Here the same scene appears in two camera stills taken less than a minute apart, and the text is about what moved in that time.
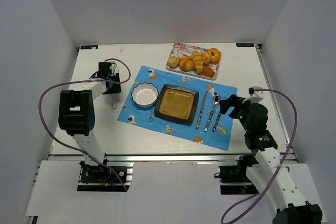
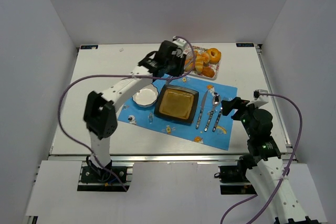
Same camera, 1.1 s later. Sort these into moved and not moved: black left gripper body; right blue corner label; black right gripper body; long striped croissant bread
Moved: black left gripper body
Not moved: right blue corner label; black right gripper body; long striped croissant bread
